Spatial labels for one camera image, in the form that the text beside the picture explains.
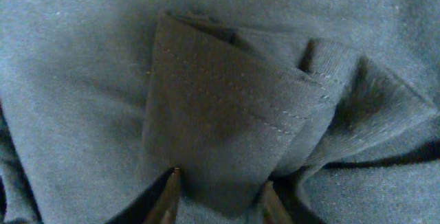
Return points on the black t-shirt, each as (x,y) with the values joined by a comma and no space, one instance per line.
(334,103)

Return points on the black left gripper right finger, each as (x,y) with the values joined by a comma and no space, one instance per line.
(276,211)

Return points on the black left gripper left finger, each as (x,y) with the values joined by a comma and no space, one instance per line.
(157,204)

